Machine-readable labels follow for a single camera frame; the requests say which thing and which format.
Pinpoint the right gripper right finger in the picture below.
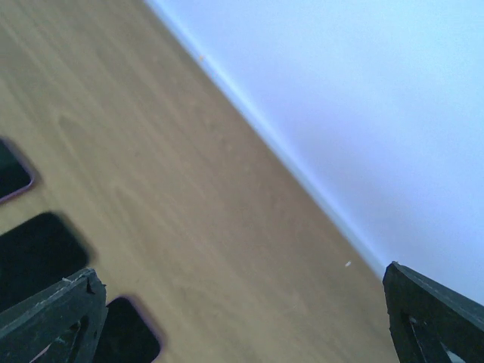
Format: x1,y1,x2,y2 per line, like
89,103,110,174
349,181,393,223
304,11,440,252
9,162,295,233
383,262,483,362

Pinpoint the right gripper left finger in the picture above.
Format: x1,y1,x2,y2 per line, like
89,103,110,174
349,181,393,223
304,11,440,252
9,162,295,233
1,268,107,362

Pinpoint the purple phone from white case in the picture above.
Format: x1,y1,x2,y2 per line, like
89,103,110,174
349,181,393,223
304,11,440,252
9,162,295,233
93,296,162,363

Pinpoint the black phone from blue case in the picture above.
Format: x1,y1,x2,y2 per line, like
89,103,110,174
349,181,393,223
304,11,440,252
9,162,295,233
1,212,89,311

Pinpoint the purple black phone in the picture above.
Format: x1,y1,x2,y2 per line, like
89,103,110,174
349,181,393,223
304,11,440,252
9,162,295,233
1,136,39,203

